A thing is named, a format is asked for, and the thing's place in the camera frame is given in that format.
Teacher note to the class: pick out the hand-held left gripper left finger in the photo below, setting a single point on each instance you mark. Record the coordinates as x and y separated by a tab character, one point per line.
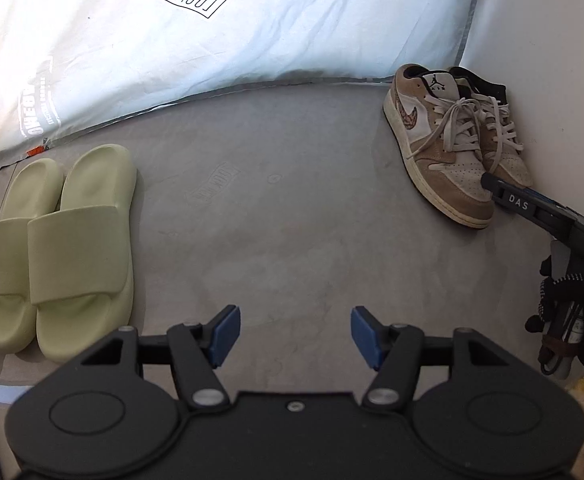
223	337

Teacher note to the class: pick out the white printed sheet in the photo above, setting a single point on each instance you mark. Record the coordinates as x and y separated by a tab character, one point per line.
221	35

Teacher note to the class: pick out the pale green slide sandal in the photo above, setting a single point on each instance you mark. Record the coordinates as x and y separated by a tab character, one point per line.
81	260
1	260

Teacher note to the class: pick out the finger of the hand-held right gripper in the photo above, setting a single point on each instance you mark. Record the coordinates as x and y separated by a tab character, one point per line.
514	199

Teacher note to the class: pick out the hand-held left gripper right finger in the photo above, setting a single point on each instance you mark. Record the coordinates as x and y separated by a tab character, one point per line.
369	337

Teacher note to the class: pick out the tan and white sneaker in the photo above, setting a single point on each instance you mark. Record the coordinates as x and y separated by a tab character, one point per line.
422	160
512	160

